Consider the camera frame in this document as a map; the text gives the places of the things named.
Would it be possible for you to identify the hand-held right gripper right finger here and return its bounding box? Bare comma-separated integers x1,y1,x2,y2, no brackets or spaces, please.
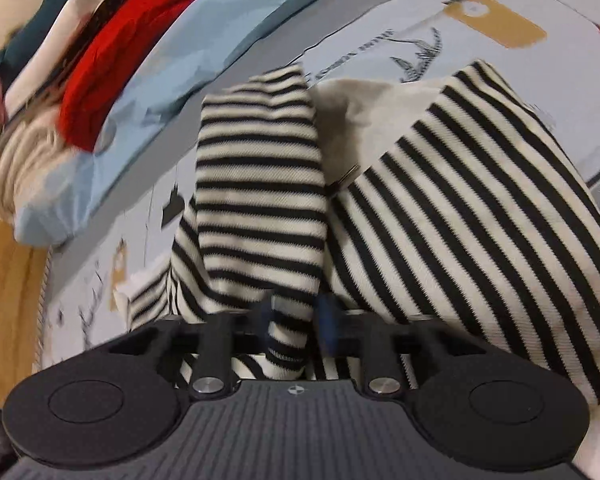
319,295,486,399

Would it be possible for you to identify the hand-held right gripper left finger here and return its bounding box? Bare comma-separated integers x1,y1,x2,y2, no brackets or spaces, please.
105,300,281,401

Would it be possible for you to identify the striped and white hooded top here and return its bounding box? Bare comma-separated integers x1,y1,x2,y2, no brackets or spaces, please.
127,59,600,407

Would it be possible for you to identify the light blue quilt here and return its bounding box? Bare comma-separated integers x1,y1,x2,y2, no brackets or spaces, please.
12,0,387,249

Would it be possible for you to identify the red blanket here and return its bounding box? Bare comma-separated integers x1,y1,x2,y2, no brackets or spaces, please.
58,0,224,154

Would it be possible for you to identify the white folded blanket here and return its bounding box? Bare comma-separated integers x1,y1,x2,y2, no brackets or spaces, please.
2,0,142,117

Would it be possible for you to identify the teal shark plush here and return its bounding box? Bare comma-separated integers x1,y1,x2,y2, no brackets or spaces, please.
0,0,147,77

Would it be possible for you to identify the wooden bed frame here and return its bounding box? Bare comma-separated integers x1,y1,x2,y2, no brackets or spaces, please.
0,185,49,402

